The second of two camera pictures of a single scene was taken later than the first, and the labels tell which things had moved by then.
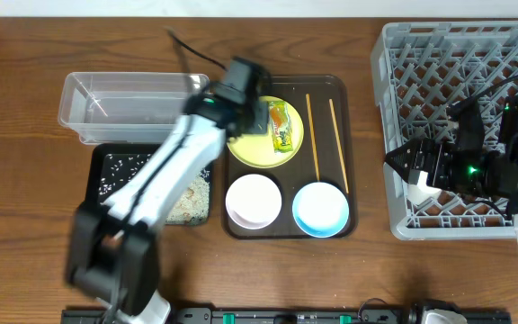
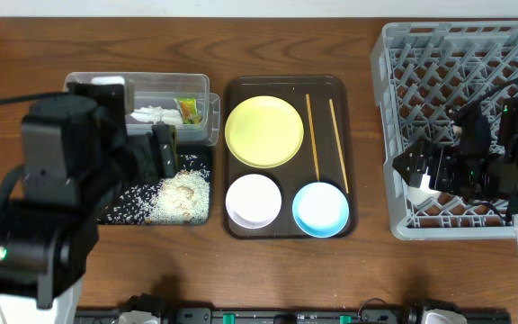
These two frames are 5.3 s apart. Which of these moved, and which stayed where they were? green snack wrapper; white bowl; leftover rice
Moved: green snack wrapper
Stayed: leftover rice; white bowl
